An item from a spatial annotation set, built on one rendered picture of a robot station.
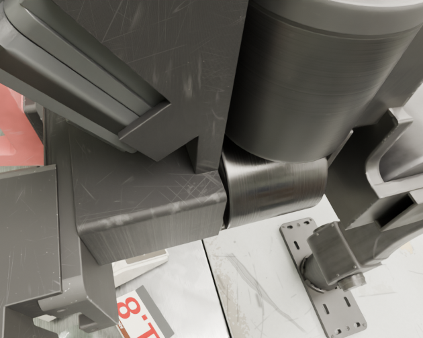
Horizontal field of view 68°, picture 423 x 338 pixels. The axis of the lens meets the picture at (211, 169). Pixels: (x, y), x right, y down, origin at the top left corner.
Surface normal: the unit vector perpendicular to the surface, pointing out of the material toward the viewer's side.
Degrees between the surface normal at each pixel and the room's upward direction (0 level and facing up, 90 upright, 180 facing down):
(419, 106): 1
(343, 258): 60
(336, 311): 0
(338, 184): 91
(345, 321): 0
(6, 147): 21
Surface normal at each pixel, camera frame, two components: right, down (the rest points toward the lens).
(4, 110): 0.35, 0.79
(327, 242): -0.78, -0.11
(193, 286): 0.09, -0.56
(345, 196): -0.95, 0.20
